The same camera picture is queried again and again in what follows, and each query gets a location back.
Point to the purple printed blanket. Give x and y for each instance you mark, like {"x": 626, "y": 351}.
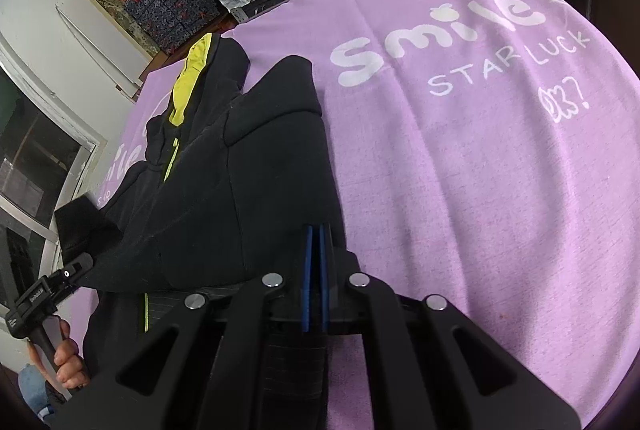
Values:
{"x": 450, "y": 159}

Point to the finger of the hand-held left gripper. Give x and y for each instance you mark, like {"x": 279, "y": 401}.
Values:
{"x": 70, "y": 274}

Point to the white board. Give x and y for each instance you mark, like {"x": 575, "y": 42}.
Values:
{"x": 100, "y": 34}

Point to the stack of blue patterned boxes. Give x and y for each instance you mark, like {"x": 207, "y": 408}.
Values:
{"x": 175, "y": 4}

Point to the black hoodie with yellow lining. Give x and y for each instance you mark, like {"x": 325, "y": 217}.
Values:
{"x": 240, "y": 210}

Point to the window with white frame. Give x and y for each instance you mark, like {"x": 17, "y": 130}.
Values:
{"x": 30, "y": 144}

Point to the person's blue clothing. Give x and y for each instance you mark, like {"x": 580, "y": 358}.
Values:
{"x": 34, "y": 390}

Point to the person's left hand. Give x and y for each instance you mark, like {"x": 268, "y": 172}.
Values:
{"x": 70, "y": 367}

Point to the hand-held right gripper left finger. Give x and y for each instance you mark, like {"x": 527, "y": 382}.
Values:
{"x": 311, "y": 270}

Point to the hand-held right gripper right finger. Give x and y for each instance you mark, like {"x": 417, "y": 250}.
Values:
{"x": 325, "y": 270}

